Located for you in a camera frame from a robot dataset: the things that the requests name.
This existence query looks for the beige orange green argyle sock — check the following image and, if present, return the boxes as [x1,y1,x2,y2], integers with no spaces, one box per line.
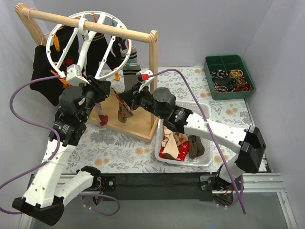
[112,88,133,123]

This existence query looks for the orange clothes clip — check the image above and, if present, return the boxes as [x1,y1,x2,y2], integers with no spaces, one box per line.
[50,70,71,89]

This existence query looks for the white round clip hanger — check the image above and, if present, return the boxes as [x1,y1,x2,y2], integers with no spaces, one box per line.
[46,11,132,81]

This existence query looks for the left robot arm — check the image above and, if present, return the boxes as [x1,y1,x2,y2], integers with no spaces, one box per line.
[12,76,111,226]

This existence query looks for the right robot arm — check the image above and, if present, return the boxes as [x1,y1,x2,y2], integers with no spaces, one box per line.
[119,83,266,190]

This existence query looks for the teal clothes clip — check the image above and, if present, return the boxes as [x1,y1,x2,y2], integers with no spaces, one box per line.
[124,60,131,68]

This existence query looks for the black garment on hanger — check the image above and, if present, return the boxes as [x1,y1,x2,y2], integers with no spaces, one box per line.
[30,26,79,106]

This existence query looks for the grey striped sock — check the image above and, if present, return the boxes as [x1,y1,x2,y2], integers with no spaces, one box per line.
[123,63,141,91]
[121,45,138,64]

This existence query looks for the wooden clothes rack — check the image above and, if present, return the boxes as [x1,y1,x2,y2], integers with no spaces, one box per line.
[15,3,158,142]

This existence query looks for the floral table mat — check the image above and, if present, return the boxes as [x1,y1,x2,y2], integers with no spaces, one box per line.
[63,66,253,174]

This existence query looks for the red yellow argyle sock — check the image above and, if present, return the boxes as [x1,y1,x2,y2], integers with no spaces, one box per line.
[63,56,74,69]

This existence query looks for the black sock brown stripes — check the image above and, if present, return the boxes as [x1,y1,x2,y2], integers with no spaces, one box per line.
[85,33,108,76]

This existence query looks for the navy sock green toe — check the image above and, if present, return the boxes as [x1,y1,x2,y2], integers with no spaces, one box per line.
[107,35,127,71]

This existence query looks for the beige sock in basket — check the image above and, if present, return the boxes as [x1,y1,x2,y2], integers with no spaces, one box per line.
[162,129,179,160]

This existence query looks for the red sock in basket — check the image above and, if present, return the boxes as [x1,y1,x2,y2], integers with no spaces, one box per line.
[159,142,189,162]

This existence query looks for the brown sock in basket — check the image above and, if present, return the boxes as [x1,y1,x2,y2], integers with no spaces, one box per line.
[188,135,205,159]

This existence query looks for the white plastic laundry basket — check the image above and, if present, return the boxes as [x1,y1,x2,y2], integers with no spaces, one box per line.
[154,100,213,167]

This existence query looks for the green compartment tray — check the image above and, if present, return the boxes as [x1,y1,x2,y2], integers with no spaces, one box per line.
[204,55,255,100]

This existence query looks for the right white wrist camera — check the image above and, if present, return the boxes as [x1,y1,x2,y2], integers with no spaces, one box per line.
[136,68,154,87]

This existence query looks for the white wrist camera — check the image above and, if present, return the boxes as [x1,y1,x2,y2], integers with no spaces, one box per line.
[136,68,154,87]
[60,64,89,86]

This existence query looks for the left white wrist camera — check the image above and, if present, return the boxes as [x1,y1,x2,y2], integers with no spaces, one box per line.
[60,64,89,86]

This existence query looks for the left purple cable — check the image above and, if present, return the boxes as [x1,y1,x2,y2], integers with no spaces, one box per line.
[0,75,61,214]

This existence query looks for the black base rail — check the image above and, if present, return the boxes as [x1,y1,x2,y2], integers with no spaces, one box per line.
[100,173,213,201]

